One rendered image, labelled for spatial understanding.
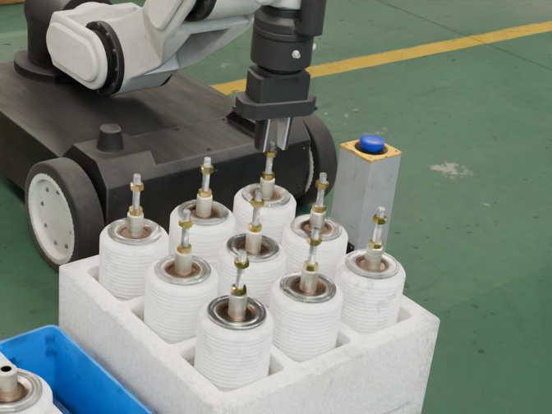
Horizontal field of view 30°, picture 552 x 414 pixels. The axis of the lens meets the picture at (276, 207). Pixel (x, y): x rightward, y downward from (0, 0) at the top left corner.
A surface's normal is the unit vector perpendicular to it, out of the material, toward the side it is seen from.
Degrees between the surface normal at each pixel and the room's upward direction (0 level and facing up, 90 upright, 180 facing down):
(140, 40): 90
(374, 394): 90
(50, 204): 90
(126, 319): 0
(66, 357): 88
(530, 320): 0
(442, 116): 0
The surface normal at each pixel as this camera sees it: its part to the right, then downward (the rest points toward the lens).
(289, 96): 0.43, 0.45
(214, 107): 0.10, -0.88
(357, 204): -0.77, 0.22
